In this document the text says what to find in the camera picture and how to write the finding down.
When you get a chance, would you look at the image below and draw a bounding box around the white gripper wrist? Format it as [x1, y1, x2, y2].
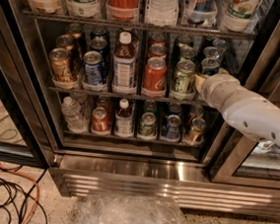
[194, 74, 247, 108]

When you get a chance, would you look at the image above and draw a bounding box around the red bull can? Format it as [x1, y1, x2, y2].
[203, 46, 220, 60]
[213, 39, 228, 52]
[201, 58, 220, 76]

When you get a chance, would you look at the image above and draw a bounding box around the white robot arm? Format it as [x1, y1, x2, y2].
[195, 73, 280, 147]

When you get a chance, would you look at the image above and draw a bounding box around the front green can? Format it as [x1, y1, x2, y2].
[172, 60, 196, 94]

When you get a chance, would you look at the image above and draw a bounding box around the middle green can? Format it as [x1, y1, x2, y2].
[177, 46, 196, 62]

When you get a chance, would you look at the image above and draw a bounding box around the front red coke can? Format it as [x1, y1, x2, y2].
[143, 57, 167, 92]

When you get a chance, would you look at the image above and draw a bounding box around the red coke can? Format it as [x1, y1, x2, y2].
[143, 57, 167, 92]
[147, 44, 167, 60]

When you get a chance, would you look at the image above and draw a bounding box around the middle red coke can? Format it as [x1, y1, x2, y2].
[147, 44, 167, 60]

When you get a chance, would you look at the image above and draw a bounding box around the gold can bottom shelf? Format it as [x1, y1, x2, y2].
[184, 117, 206, 145]

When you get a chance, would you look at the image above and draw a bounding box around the blue can bottom shelf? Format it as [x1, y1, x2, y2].
[162, 114, 181, 142]

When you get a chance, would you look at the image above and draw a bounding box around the green can bottom shelf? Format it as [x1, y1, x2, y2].
[139, 112, 157, 137]

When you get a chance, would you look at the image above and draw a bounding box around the brown tea bottle middle shelf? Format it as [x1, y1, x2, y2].
[113, 31, 136, 88]

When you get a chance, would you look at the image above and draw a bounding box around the brown tea bottle shelf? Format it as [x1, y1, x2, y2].
[113, 31, 136, 88]
[114, 99, 133, 136]

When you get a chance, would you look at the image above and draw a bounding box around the brown tea bottle bottom shelf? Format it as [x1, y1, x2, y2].
[114, 99, 133, 136]

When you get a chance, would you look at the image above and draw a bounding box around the stainless steel fridge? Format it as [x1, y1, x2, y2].
[0, 0, 280, 217]

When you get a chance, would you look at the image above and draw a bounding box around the front blue pepsi can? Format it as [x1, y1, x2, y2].
[83, 50, 105, 86]

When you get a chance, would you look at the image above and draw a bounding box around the blue pepsi can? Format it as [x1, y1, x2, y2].
[90, 37, 109, 61]
[83, 50, 105, 86]

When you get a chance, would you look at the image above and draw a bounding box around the middle blue pepsi can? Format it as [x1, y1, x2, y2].
[90, 37, 109, 61]

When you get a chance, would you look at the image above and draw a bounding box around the red can bottom shelf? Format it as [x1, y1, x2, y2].
[92, 107, 109, 132]

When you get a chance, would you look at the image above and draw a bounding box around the clear water bottle bottom shelf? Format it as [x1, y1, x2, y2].
[61, 96, 88, 133]

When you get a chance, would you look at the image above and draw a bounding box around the front gold can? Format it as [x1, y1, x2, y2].
[49, 47, 76, 83]

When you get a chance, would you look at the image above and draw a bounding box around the middle gold can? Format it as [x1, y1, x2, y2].
[51, 33, 83, 76]

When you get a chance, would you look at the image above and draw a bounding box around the large coca-cola bottle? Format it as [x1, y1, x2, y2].
[107, 0, 139, 21]

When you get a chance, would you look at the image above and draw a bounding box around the clear plastic bag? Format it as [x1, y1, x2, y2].
[76, 193, 185, 224]

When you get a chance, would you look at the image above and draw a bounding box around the orange cable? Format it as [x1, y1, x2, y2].
[0, 159, 43, 224]

